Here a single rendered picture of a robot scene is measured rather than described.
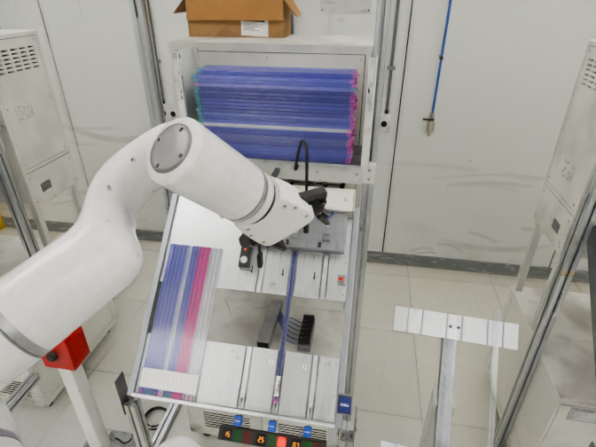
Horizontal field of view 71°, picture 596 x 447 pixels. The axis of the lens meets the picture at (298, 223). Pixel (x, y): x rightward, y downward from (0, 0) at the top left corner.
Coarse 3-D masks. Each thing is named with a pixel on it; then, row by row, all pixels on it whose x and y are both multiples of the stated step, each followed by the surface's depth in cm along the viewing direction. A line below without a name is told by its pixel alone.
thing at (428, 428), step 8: (432, 392) 126; (432, 400) 124; (432, 408) 122; (432, 416) 124; (424, 424) 134; (432, 424) 125; (424, 432) 132; (432, 432) 127; (424, 440) 130; (432, 440) 129
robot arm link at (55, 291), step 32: (160, 128) 54; (128, 160) 52; (96, 192) 48; (128, 192) 52; (96, 224) 44; (128, 224) 48; (32, 256) 43; (64, 256) 42; (96, 256) 43; (128, 256) 44; (0, 288) 40; (32, 288) 40; (64, 288) 41; (96, 288) 43; (0, 320) 39; (32, 320) 40; (64, 320) 42; (32, 352) 41
